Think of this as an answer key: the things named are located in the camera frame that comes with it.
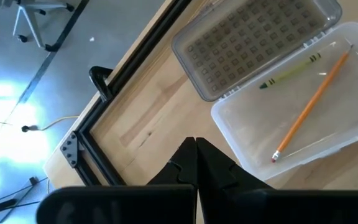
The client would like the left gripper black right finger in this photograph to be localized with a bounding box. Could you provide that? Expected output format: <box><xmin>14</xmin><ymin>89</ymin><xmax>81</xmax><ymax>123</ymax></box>
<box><xmin>196</xmin><ymin>137</ymin><xmax>273</xmax><ymax>224</ymax></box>

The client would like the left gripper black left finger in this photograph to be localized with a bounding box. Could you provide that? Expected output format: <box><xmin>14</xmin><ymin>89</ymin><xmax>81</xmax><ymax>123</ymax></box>
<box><xmin>147</xmin><ymin>136</ymin><xmax>198</xmax><ymax>187</ymax></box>

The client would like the orange wooden pencil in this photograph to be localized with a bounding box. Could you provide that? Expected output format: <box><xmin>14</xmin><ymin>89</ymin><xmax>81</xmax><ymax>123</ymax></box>
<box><xmin>271</xmin><ymin>44</ymin><xmax>354</xmax><ymax>163</ymax></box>

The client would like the olive crayon with black stripes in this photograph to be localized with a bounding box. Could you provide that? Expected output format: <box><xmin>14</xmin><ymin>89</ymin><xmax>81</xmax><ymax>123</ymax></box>
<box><xmin>259</xmin><ymin>52</ymin><xmax>322</xmax><ymax>90</ymax></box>

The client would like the clear plastic supply box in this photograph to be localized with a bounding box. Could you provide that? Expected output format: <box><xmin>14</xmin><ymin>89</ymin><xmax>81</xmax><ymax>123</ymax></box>
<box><xmin>210</xmin><ymin>21</ymin><xmax>358</xmax><ymax>182</ymax></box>

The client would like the clear box lid with grid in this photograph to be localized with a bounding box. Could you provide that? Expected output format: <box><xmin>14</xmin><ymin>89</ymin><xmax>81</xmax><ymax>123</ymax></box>
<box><xmin>171</xmin><ymin>0</ymin><xmax>343</xmax><ymax>102</ymax></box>

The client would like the black table clamp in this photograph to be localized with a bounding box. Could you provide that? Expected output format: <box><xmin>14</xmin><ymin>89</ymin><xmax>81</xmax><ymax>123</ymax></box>
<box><xmin>88</xmin><ymin>65</ymin><xmax>115</xmax><ymax>102</ymax></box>

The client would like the white office chair base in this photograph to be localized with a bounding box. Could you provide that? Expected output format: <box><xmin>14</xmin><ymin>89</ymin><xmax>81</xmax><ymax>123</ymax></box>
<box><xmin>12</xmin><ymin>0</ymin><xmax>75</xmax><ymax>50</ymax></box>

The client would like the grey corner bracket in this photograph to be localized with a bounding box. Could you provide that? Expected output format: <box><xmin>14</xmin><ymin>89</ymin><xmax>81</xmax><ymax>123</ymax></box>
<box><xmin>60</xmin><ymin>131</ymin><xmax>86</xmax><ymax>169</ymax></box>

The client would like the black table edge frame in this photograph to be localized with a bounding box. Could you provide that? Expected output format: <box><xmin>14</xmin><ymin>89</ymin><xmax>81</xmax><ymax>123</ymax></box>
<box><xmin>73</xmin><ymin>0</ymin><xmax>193</xmax><ymax>187</ymax></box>

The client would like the yellow floor cable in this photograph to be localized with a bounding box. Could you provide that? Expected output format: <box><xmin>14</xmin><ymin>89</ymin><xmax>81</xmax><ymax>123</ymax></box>
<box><xmin>21</xmin><ymin>114</ymin><xmax>80</xmax><ymax>133</ymax></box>

